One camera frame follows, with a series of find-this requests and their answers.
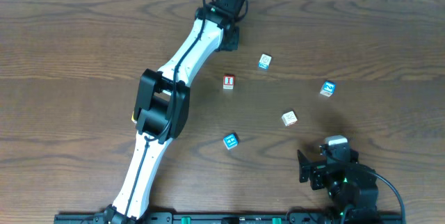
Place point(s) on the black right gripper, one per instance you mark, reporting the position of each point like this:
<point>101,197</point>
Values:
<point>305,165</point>

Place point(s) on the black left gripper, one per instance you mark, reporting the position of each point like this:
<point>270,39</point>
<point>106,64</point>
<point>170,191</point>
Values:
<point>230,40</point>

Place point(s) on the red letter I block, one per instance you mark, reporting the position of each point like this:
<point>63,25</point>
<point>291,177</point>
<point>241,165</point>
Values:
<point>228,82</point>

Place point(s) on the blue number 2 block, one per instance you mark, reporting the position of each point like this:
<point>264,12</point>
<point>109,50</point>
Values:
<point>328,88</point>

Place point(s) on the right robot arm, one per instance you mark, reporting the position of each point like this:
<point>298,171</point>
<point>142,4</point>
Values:
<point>350,185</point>

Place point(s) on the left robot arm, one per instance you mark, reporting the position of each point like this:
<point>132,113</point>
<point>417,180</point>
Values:
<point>162,103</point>

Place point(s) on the white M letter block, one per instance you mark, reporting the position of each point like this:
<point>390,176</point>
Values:
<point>289,118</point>

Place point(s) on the white blue-sided block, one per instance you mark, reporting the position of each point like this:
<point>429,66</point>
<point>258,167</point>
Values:
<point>264,61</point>

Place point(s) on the blue top block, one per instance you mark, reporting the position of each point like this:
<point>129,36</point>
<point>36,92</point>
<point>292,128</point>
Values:
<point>230,141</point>

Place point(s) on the yellow block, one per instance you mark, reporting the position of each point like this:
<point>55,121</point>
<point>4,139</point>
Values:
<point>133,118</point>

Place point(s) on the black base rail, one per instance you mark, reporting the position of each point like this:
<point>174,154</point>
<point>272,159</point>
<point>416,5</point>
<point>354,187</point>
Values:
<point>294,217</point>

